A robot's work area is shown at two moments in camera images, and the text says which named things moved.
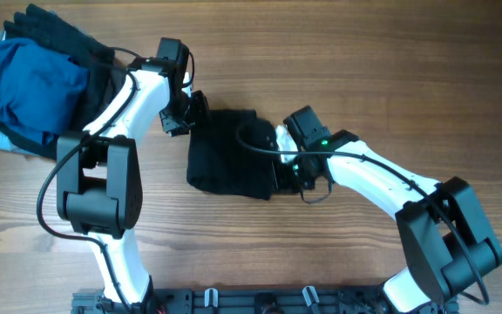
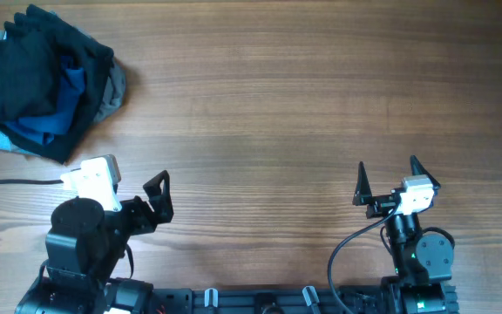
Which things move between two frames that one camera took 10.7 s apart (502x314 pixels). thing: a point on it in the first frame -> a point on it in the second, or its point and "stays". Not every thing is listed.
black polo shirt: (234, 155) -> (14, 76)
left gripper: (182, 120) -> (145, 209)
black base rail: (259, 301) stays
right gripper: (287, 177) -> (384, 205)
